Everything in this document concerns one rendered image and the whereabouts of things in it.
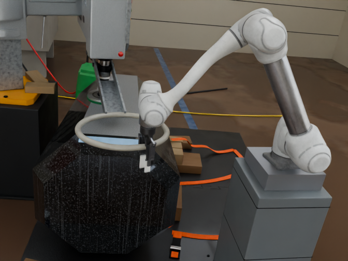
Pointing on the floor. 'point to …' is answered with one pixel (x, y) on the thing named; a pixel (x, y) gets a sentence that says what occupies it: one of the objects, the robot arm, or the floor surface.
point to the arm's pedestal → (269, 220)
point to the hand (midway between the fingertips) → (145, 163)
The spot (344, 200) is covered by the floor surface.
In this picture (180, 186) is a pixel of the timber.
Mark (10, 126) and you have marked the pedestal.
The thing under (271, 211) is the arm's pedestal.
